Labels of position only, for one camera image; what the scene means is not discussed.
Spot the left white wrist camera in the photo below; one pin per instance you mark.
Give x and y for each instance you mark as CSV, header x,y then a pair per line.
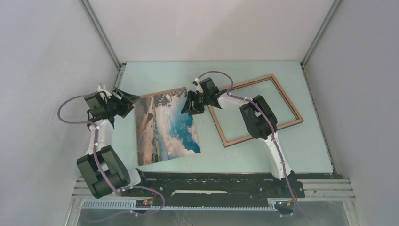
x,y
101,88

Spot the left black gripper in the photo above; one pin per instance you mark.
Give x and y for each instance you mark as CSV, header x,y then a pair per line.
x,y
129,99

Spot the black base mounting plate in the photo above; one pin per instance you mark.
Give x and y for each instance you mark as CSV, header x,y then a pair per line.
x,y
218,190

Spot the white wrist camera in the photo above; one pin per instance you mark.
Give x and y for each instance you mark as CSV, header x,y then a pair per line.
x,y
101,88
197,85

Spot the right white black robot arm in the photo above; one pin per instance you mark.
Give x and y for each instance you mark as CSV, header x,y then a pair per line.
x,y
260,121

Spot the small green circuit board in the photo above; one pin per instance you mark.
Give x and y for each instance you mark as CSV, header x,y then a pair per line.
x,y
143,203

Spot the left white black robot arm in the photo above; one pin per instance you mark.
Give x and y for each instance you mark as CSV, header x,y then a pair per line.
x,y
101,168

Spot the landscape photo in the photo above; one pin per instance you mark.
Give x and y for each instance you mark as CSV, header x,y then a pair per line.
x,y
162,132

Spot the wooden picture frame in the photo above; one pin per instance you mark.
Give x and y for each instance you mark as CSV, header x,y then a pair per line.
x,y
231,127

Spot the aluminium rail frame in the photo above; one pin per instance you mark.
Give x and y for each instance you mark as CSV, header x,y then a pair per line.
x,y
317,187

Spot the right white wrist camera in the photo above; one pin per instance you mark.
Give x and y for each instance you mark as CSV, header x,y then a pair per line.
x,y
197,85

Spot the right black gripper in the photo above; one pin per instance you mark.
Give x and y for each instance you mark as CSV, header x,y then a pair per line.
x,y
196,109

